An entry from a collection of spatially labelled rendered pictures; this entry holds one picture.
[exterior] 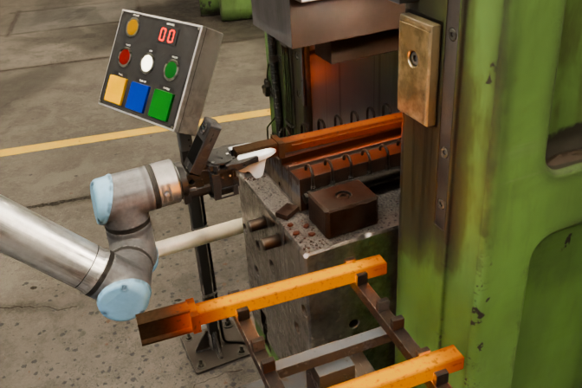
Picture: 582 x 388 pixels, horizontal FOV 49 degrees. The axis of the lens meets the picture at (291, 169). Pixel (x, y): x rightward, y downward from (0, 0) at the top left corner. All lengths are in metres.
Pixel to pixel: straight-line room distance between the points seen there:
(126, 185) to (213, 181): 0.17
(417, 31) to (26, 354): 1.96
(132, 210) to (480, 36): 0.70
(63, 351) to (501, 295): 1.76
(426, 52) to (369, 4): 0.26
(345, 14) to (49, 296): 1.95
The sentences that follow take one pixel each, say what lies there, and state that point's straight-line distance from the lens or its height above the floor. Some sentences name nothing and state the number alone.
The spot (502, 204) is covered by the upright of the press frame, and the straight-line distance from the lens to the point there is 1.05.
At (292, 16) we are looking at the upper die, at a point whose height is 1.33.
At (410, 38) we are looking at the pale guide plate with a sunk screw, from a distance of 1.07.
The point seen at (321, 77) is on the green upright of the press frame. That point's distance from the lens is 1.56.
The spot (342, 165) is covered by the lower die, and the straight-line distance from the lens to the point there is 1.37.
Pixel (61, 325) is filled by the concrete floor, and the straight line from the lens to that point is 2.66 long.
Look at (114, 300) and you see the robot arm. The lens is 1.20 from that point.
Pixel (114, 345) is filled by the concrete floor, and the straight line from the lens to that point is 2.50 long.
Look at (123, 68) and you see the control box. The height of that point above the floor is 1.06.
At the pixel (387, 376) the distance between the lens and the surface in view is 0.93.
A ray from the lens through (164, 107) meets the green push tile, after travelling 1.70.
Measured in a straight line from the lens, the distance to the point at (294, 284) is 1.07.
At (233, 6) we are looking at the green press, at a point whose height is 0.14.
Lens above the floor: 1.64
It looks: 28 degrees down
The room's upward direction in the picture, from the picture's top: 4 degrees counter-clockwise
